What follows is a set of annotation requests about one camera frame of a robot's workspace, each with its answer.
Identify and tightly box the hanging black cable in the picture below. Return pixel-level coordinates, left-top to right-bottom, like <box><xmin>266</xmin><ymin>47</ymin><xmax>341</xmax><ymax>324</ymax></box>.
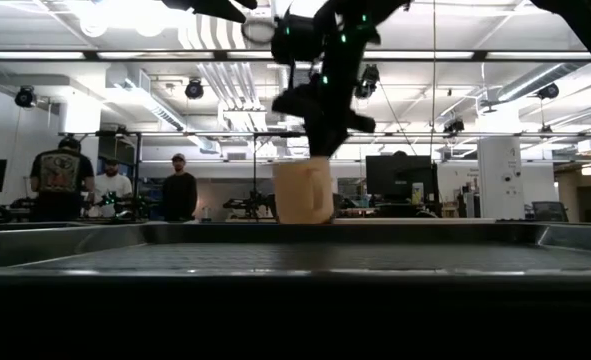
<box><xmin>430</xmin><ymin>0</ymin><xmax>437</xmax><ymax>156</ymax></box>

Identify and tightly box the white rectangular ventilation duct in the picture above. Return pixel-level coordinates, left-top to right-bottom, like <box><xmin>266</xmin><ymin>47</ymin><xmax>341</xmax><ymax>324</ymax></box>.
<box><xmin>105</xmin><ymin>67</ymin><xmax>189</xmax><ymax>132</ymax></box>

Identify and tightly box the person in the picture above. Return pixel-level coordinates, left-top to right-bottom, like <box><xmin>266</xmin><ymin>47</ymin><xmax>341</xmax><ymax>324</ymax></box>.
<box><xmin>28</xmin><ymin>134</ymin><xmax>97</xmax><ymax>223</ymax></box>
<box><xmin>92</xmin><ymin>157</ymin><xmax>134</xmax><ymax>219</ymax></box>
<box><xmin>161</xmin><ymin>152</ymin><xmax>199</xmax><ymax>223</ymax></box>

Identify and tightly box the black background rig frame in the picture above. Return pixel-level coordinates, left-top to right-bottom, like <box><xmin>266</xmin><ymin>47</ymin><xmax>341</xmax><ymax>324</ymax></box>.
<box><xmin>57</xmin><ymin>130</ymin><xmax>306</xmax><ymax>222</ymax></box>

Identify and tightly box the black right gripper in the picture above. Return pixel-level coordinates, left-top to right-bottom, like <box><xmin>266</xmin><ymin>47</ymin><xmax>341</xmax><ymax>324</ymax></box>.
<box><xmin>269</xmin><ymin>0</ymin><xmax>412</xmax><ymax>159</ymax></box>

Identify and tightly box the dark mesh office chair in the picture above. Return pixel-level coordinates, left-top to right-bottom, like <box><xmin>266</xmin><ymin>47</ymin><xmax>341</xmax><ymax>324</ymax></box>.
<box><xmin>530</xmin><ymin>200</ymin><xmax>570</xmax><ymax>223</ymax></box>

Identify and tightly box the black ceiling spotlight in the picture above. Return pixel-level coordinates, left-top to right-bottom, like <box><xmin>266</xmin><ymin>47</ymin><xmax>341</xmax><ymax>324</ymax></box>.
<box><xmin>184</xmin><ymin>77</ymin><xmax>206</xmax><ymax>101</ymax></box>
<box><xmin>353</xmin><ymin>63</ymin><xmax>381</xmax><ymax>101</ymax></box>
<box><xmin>536</xmin><ymin>81</ymin><xmax>561</xmax><ymax>101</ymax></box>
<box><xmin>14</xmin><ymin>84</ymin><xmax>38</xmax><ymax>109</ymax></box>
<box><xmin>442</xmin><ymin>117</ymin><xmax>466</xmax><ymax>136</ymax></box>

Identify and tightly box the white column with signs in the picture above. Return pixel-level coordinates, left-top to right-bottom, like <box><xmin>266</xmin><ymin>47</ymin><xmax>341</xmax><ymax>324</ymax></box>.
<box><xmin>476</xmin><ymin>135</ymin><xmax>527</xmax><ymax>222</ymax></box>

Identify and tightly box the black plastic serving tray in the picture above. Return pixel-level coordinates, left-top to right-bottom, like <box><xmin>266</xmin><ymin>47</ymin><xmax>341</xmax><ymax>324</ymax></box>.
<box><xmin>0</xmin><ymin>218</ymin><xmax>591</xmax><ymax>360</ymax></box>

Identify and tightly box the black computer monitor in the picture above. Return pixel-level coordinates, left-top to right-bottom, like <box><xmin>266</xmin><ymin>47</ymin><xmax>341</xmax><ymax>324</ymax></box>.
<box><xmin>365</xmin><ymin>154</ymin><xmax>440</xmax><ymax>204</ymax></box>

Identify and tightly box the orange ceramic mug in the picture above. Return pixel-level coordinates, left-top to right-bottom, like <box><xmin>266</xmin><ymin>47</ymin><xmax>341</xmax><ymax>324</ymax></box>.
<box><xmin>272</xmin><ymin>156</ymin><xmax>335</xmax><ymax>225</ymax></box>

